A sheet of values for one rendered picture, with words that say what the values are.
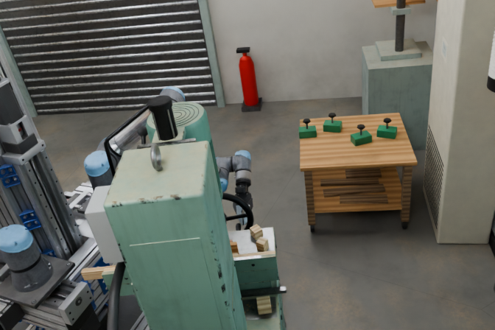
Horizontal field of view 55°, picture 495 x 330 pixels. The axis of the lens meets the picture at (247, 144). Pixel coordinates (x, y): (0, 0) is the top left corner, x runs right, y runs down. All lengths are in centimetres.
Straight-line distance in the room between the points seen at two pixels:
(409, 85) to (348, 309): 166
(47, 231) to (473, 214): 220
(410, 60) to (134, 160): 271
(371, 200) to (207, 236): 204
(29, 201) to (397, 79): 249
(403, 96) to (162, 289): 270
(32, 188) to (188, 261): 106
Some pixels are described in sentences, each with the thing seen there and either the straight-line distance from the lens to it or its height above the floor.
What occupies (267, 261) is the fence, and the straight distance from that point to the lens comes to 164.
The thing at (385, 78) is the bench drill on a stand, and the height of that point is 62.
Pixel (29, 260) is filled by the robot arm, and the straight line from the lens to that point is 197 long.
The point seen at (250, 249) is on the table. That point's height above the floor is 90.
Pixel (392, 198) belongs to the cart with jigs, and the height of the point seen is 18.
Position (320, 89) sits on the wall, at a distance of 457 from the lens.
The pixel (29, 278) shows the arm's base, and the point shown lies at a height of 86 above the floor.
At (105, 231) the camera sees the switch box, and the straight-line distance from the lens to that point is 115.
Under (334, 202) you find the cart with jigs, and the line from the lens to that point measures 303.
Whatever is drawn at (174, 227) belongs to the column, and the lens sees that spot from 107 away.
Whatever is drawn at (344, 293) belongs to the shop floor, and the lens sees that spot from 276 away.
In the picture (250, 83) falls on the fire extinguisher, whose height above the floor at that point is 28.
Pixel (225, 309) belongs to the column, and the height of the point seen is 115.
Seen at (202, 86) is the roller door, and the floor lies 23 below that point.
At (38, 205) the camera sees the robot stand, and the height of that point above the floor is 102.
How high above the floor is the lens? 212
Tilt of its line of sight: 32 degrees down
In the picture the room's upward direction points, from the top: 9 degrees counter-clockwise
